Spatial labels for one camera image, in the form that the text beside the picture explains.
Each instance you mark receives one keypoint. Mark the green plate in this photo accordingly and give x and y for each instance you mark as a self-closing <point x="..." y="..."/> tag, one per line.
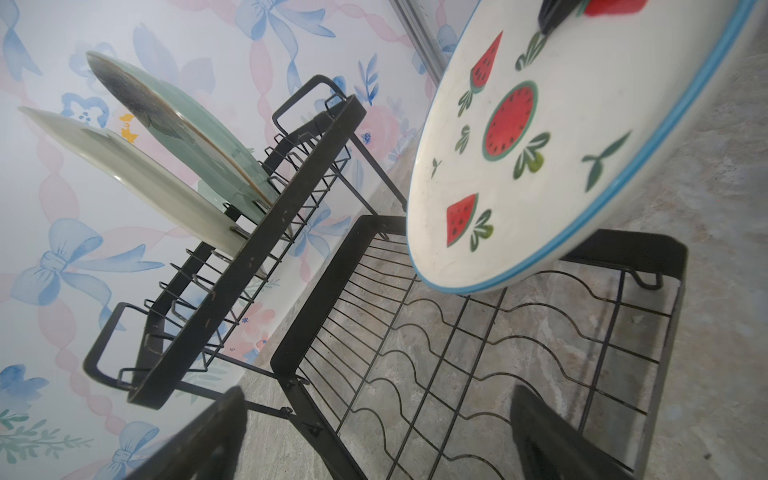
<point x="191" y="133"/>

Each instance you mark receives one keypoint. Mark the cream plate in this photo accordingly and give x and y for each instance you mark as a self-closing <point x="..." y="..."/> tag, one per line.
<point x="144" y="177"/>

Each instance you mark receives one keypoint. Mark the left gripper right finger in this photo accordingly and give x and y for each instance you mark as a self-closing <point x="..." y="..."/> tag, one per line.
<point x="550" y="448"/>

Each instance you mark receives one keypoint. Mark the black wire dish rack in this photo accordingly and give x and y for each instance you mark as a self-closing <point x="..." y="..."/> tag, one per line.
<point x="388" y="378"/>

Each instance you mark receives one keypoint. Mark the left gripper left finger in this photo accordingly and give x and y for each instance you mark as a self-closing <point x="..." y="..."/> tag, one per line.
<point x="207" y="448"/>

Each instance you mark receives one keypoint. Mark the white plate with blue rim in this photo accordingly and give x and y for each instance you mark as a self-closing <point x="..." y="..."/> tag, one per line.
<point x="535" y="137"/>

